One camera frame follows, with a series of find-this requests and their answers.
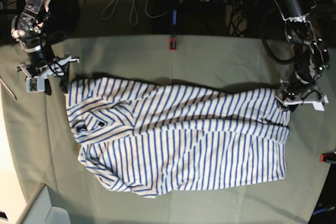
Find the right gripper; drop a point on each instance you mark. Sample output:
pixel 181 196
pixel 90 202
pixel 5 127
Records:
pixel 37 77

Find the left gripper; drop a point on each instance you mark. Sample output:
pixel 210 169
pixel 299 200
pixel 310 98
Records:
pixel 292 94

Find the blue white striped t-shirt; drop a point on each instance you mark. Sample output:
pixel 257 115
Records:
pixel 150 140

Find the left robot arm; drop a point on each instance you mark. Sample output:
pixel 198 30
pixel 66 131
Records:
pixel 311 57

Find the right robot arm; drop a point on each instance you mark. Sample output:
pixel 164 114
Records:
pixel 40 25

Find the red black clamp right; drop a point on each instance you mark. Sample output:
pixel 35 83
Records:
pixel 329 158

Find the red black clamp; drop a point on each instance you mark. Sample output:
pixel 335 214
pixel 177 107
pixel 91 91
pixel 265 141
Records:
pixel 329 158
pixel 173 42

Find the dark round floor object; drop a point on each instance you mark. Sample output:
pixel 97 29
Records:
pixel 64 16

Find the red black middle clamp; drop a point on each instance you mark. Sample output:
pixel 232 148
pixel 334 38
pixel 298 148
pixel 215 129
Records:
pixel 173 42

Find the white plastic bin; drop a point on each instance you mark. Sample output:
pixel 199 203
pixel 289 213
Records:
pixel 39 209

